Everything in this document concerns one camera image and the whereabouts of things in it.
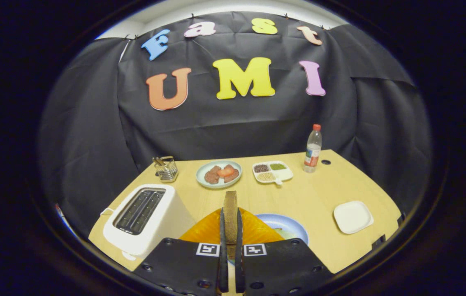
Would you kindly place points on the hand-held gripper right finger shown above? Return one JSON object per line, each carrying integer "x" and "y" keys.
{"x": 239, "y": 267}

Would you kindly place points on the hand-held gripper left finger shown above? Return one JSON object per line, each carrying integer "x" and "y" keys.
{"x": 223, "y": 267}

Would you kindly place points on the brown toasted bread slice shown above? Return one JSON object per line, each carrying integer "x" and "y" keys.
{"x": 230, "y": 213}

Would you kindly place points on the light blue round plate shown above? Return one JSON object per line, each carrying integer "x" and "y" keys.
{"x": 274, "y": 220}

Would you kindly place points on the white toaster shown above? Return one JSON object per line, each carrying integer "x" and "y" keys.
{"x": 167, "y": 222}

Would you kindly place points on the brown meat slice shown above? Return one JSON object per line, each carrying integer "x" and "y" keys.
{"x": 212, "y": 176}

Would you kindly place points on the beige grains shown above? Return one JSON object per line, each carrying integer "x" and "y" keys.
{"x": 266, "y": 176}

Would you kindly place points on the red tomato slice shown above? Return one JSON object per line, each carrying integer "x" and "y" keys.
{"x": 226, "y": 170}

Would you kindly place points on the pale green round plate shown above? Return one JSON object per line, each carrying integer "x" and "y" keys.
{"x": 200, "y": 172}

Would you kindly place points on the dark red beans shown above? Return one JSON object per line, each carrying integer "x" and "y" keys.
{"x": 261, "y": 167}

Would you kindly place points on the white divided dish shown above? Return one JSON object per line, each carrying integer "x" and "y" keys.
{"x": 284, "y": 174}

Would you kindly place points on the green beans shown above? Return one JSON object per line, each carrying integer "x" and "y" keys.
{"x": 277, "y": 166}

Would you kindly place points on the white square plate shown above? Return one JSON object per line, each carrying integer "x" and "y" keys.
{"x": 352, "y": 217}

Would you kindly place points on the wooden utensils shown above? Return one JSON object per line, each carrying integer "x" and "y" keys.
{"x": 158, "y": 161}

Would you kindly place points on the clear bottle with red cap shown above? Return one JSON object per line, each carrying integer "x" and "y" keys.
{"x": 311, "y": 154}

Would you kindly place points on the black table edge clamp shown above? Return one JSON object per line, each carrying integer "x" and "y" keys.
{"x": 401, "y": 218}
{"x": 379, "y": 241}

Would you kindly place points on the black backdrop cloth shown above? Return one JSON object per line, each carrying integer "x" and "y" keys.
{"x": 237, "y": 123}

